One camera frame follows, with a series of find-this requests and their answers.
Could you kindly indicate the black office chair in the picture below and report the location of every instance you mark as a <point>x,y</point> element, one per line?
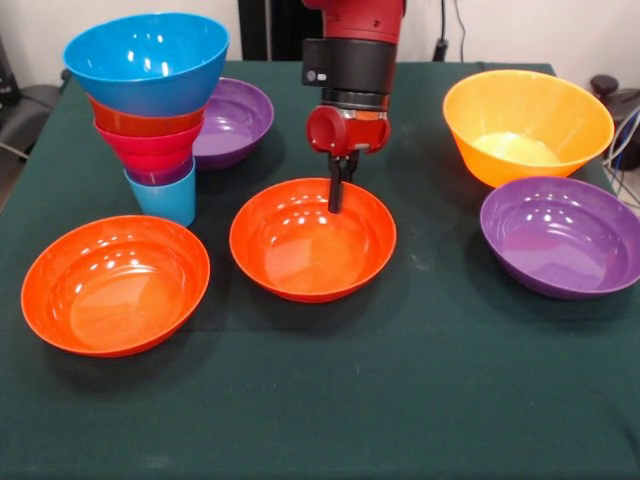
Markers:
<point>625,100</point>

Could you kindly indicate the wide red-orange bowl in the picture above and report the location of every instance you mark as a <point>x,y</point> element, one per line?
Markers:
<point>115,295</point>
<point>310,250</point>

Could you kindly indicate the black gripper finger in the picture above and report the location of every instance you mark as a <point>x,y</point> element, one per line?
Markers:
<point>335,190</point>
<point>352,167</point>

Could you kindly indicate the dark green tablecloth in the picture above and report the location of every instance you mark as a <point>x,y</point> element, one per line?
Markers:
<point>300,375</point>

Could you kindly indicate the blue plastic bowl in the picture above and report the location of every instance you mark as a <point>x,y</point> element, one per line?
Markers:
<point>150,90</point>

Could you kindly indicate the purple plastic cup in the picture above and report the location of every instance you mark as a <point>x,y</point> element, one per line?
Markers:
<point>160,176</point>

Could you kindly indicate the purple plastic bowl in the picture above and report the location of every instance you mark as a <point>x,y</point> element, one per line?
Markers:
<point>240,120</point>
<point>560,240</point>

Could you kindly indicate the large yellow-orange bowl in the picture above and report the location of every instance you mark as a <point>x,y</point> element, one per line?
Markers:
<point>525,110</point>

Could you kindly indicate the pink plastic bowl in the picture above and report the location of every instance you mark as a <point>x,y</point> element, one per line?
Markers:
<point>150,150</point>

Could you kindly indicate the blue plastic cup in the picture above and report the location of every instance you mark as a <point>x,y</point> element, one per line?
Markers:
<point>165,202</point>

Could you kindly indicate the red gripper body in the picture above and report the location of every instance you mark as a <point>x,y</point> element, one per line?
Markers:
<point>350,132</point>

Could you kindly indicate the small deep orange bowl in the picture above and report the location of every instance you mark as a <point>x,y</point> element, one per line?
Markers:
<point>145,125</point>

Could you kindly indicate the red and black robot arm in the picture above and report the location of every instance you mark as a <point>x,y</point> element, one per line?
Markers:
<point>355,50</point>

